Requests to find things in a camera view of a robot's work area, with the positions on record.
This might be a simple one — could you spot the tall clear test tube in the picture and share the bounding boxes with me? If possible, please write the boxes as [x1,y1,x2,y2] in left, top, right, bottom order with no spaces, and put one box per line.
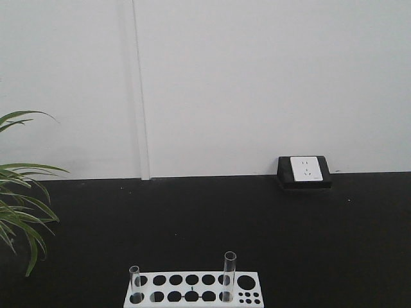
[222,251,237,302]

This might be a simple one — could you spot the short clear test tube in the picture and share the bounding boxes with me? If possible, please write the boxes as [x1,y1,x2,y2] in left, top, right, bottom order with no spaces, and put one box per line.
[129,265,142,304]

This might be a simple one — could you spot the black box white power socket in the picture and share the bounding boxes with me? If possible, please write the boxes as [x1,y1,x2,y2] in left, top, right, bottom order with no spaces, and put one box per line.
[277,156,332,189]

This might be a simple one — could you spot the white test tube rack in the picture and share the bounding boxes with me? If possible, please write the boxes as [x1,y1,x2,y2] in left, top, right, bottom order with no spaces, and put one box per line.
[123,271,265,307]

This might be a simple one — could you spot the green potted plant leaves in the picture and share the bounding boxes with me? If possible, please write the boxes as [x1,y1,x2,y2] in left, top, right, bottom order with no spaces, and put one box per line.
[0,110,71,278]

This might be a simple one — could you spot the white wall cable conduit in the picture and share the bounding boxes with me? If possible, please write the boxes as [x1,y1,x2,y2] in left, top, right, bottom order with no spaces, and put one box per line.
[130,0,152,180]

